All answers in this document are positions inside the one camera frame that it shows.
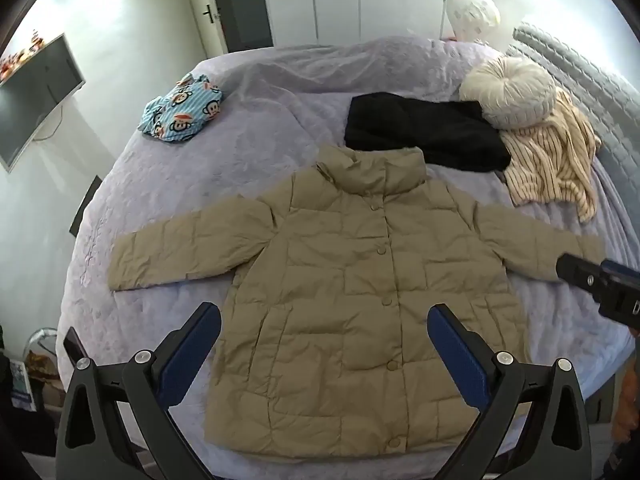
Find small figurines on television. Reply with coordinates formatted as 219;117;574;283
0;29;48;81

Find white door with handle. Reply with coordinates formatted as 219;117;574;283
180;0;231;57

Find blue monkey print garment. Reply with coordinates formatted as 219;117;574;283
138;73;225;145

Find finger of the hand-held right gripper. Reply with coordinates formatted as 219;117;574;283
555;253;608;306
600;258;640;286

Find dark grey door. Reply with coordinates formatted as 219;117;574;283
207;0;274;53

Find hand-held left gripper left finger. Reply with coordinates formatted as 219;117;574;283
55;301;222;480

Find blue printed book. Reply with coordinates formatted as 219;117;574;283
10;360;39;412

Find smartphone with pink case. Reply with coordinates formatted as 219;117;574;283
63;327;91;368

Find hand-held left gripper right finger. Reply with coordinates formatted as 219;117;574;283
426;302;592;480

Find orange garment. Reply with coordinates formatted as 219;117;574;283
611;372;640;443

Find grey quilted headboard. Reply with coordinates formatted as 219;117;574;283
512;21;640;196

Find cream striped garment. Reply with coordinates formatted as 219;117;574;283
500;87;603;224

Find dark wall plate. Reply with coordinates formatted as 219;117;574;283
70;175;103;238

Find white patterned pillow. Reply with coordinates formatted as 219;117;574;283
446;0;502;43

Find khaki puffer jacket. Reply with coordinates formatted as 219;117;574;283
107;145;608;466

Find wall-mounted television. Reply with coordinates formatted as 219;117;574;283
0;34;86;175

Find television cable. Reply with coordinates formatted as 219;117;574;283
30;102;66;142

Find black knit sweater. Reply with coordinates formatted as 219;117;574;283
344;92;512;173

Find white wardrobe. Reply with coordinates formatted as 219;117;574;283
270;0;451;48

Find white round basket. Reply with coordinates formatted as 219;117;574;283
24;327;60;358

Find round cream pleated cushion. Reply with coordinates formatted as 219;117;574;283
459;56;557;128

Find lavender plush bed blanket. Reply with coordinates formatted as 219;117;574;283
54;35;637;476

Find brown patterned handbag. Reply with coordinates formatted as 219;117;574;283
25;350;65;378

